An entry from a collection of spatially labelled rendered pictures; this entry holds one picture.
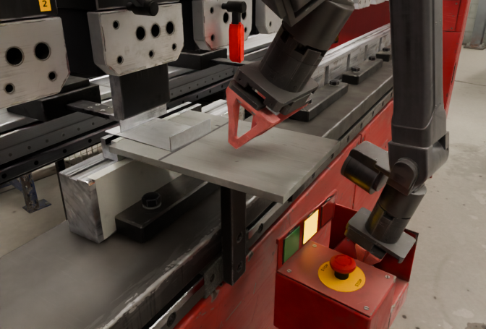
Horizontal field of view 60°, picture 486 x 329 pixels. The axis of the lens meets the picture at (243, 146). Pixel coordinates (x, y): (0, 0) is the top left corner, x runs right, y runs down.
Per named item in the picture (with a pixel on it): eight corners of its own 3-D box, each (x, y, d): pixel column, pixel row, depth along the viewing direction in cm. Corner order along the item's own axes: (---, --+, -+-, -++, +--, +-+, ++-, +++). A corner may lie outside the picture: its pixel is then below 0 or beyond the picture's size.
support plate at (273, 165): (283, 204, 45) (283, 196, 45) (108, 152, 57) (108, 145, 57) (339, 147, 59) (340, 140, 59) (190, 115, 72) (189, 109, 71)
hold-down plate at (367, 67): (357, 84, 133) (359, 75, 132) (341, 82, 136) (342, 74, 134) (382, 66, 157) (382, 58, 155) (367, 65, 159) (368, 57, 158)
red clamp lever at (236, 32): (241, 63, 69) (241, 1, 65) (220, 61, 71) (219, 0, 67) (246, 61, 71) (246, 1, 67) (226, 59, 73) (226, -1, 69)
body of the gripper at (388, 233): (359, 213, 76) (374, 181, 72) (411, 246, 71) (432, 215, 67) (343, 230, 71) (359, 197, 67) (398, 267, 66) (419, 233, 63)
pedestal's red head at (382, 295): (361, 378, 63) (376, 283, 56) (272, 326, 72) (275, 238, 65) (406, 300, 77) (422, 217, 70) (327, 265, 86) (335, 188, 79)
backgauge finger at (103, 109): (110, 140, 63) (105, 108, 61) (6, 111, 75) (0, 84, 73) (163, 117, 72) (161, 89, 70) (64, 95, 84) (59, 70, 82)
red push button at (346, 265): (347, 291, 63) (349, 272, 62) (323, 280, 66) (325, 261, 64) (358, 277, 66) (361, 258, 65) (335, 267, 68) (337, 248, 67)
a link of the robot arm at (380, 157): (419, 170, 56) (447, 145, 61) (348, 128, 62) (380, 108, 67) (390, 227, 64) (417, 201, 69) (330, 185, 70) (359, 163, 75)
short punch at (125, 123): (126, 134, 60) (118, 68, 57) (116, 131, 61) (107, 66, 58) (171, 114, 68) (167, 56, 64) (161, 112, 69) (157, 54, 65)
